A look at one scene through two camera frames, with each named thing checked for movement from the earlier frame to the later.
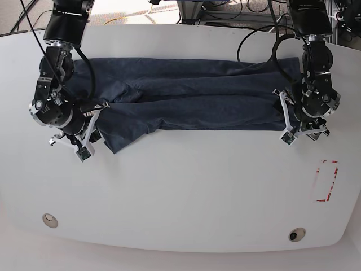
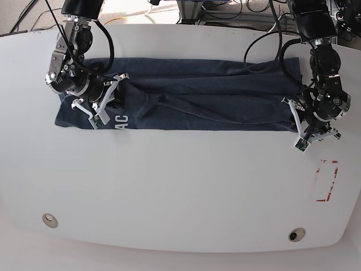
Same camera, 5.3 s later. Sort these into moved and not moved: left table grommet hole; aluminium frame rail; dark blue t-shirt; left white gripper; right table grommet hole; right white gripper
Moved: left white gripper; right white gripper
Not moved: aluminium frame rail; dark blue t-shirt; left table grommet hole; right table grommet hole
